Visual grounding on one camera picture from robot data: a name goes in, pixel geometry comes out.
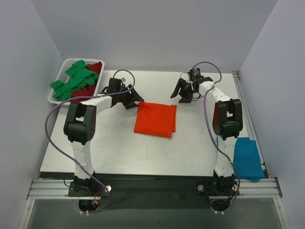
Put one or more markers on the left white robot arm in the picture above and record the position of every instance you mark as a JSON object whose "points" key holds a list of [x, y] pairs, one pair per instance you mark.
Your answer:
{"points": [[80, 124]]}

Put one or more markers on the dark red t shirt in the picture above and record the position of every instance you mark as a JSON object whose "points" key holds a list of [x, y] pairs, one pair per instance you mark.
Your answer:
{"points": [[89, 84]]}

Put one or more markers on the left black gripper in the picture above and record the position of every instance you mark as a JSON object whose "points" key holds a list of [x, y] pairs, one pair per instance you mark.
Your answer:
{"points": [[130, 97]]}

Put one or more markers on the orange t shirt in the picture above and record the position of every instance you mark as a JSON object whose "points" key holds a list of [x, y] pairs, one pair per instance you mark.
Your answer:
{"points": [[156, 119]]}

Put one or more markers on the aluminium frame rail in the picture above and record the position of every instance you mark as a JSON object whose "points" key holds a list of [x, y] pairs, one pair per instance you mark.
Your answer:
{"points": [[132, 162]]}

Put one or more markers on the blue folded t shirt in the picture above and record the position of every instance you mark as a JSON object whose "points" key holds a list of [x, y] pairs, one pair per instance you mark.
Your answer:
{"points": [[242, 160]]}

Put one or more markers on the green t shirt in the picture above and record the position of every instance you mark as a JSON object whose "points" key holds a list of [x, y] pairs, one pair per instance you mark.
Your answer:
{"points": [[69, 79]]}

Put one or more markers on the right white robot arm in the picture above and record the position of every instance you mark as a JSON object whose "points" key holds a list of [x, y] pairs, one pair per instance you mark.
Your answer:
{"points": [[223, 116]]}

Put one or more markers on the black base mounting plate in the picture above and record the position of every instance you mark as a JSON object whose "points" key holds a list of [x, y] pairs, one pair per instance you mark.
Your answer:
{"points": [[156, 192]]}

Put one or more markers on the white plastic basket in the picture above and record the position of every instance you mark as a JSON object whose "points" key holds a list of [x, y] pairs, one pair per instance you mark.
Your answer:
{"points": [[68, 62]]}

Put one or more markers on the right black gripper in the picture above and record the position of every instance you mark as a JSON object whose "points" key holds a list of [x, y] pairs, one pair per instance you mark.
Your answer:
{"points": [[184, 90]]}

